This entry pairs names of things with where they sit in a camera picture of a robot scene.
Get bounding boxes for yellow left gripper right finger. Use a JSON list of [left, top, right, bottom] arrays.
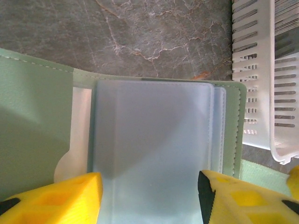
[[197, 169, 299, 224]]

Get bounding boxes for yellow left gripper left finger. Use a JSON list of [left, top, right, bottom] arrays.
[[0, 172, 104, 224]]

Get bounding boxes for mint green card holder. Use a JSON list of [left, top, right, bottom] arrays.
[[0, 48, 292, 224]]

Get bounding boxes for white slotted plastic basket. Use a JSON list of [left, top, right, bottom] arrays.
[[231, 0, 299, 166]]

